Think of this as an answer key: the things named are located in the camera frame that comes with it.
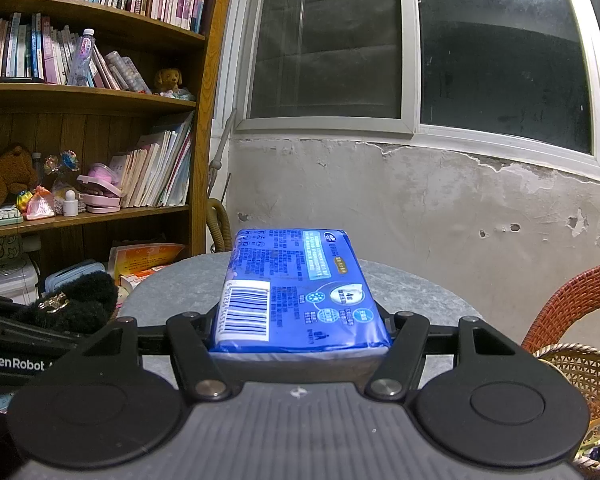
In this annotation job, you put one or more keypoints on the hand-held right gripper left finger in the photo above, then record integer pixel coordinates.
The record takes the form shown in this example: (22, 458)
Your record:
(190, 335)

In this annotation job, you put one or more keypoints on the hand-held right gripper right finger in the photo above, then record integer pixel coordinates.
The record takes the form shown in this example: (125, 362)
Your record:
(405, 340)

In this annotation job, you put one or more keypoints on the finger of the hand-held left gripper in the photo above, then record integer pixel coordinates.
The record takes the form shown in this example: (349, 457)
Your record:
(25, 330)

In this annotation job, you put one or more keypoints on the black fuzzy hair clip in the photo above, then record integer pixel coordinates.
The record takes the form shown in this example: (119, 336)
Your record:
(80, 300)

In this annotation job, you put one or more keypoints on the blue tissue pack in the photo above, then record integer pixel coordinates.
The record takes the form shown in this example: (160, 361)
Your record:
(300, 295)

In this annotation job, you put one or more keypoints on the grey plush desktop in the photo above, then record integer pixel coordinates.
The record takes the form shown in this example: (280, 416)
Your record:
(180, 285)

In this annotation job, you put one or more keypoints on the white plastic box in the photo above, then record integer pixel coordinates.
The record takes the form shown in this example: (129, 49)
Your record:
(7, 280)

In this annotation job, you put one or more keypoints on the light blue pouch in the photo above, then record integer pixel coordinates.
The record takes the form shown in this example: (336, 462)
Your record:
(72, 275)

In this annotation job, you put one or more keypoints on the orange and white box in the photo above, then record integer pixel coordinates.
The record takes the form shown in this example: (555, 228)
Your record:
(137, 280)

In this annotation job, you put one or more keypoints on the orange printed folder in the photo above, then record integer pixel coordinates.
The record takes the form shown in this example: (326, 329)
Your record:
(145, 257)

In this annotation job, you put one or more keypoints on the pale green keyboard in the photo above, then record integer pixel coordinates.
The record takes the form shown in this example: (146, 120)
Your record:
(0, 217)

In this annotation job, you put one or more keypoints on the orange pouch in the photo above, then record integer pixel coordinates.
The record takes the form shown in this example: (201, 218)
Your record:
(40, 205)

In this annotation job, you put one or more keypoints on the small white bottle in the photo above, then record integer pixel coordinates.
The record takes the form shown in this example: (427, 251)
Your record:
(70, 205)

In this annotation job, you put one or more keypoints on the brown teddy bear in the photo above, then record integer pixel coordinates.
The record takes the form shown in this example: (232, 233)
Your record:
(2, 177)

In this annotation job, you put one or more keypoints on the pink case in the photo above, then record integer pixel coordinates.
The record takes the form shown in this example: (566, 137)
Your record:
(99, 187)

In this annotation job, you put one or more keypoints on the row of thin leaning booklets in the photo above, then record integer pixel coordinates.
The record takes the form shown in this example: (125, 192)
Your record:
(157, 167)

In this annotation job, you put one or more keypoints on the red wicker chair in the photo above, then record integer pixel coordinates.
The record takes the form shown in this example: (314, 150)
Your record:
(575, 305)

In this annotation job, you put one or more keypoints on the woven straw basket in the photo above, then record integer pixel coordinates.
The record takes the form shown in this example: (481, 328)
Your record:
(587, 385)

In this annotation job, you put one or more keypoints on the wooden bookshelf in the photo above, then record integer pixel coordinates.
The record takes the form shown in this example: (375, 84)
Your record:
(200, 110)

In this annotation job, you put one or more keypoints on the small toy dog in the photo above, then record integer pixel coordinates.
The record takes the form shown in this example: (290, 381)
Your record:
(169, 81)

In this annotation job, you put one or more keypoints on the clear water bottle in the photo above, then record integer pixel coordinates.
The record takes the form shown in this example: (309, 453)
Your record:
(82, 57)

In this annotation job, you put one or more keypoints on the short row of upright books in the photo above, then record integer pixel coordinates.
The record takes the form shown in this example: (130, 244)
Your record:
(25, 50)

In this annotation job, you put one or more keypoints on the white framed window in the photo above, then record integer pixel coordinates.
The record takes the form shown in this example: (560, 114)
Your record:
(410, 45)

